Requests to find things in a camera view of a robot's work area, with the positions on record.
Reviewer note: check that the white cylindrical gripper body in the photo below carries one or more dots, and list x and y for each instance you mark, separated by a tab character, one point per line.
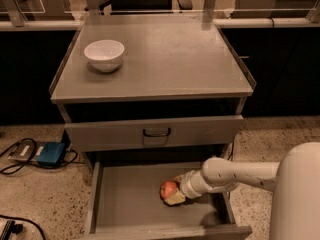
187	184

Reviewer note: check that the red apple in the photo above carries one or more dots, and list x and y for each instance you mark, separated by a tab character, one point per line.
168	188

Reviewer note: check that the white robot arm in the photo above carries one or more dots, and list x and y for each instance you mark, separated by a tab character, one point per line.
294	182

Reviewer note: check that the closed grey top drawer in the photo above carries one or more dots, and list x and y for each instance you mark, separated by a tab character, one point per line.
128	135

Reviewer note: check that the open grey middle drawer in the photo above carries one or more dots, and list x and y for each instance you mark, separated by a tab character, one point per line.
125	205

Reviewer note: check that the grey metal drawer cabinet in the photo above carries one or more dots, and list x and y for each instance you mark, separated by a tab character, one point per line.
174	66

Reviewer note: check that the blue electronic box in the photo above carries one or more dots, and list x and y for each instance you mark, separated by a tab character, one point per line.
51	154

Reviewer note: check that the white ceramic bowl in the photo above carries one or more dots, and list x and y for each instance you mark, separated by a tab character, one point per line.
105	55

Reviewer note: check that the grey power adapter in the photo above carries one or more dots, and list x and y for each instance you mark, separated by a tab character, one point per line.
26	151

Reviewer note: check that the black device at corner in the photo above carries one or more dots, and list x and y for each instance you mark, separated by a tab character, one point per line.
14	225

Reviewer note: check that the black drawer handle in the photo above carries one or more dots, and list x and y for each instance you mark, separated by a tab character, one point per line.
157	132

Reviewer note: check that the white ledge rail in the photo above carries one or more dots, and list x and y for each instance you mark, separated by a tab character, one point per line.
221	23

